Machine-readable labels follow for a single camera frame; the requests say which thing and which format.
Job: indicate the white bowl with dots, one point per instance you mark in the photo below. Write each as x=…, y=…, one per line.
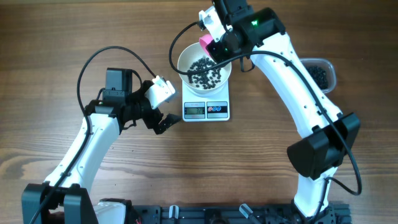
x=193, y=53

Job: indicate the black beans in bowl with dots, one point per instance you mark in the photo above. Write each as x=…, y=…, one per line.
x=205, y=80

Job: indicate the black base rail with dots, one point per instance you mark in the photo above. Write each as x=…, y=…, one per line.
x=267, y=214

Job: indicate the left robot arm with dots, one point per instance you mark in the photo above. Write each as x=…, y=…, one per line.
x=64, y=195

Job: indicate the black beans in container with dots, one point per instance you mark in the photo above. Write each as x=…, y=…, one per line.
x=319, y=76

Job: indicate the pink scoop blue handle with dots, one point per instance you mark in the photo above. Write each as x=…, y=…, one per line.
x=204, y=41

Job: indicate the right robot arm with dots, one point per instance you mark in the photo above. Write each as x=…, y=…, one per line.
x=327, y=135

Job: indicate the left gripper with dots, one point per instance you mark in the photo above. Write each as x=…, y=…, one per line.
x=151, y=122

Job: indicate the white digital kitchen scale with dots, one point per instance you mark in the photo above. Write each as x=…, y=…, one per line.
x=212, y=106

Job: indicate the clear plastic container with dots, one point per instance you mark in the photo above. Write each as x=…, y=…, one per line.
x=327, y=66

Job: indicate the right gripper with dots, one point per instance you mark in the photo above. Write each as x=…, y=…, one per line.
x=216, y=53

